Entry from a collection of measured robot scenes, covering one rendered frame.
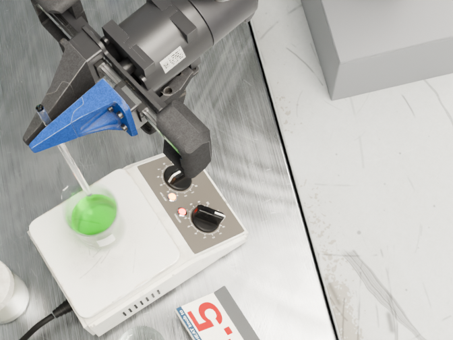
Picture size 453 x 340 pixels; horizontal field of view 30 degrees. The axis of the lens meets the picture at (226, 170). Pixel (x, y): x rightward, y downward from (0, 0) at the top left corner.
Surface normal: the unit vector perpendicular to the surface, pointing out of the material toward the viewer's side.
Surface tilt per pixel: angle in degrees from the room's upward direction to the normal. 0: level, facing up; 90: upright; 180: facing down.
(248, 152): 0
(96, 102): 19
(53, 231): 0
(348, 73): 90
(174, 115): 1
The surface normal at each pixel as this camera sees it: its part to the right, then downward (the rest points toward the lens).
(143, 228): -0.03, -0.33
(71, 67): -0.27, -0.10
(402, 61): 0.23, 0.92
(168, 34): 0.25, -0.03
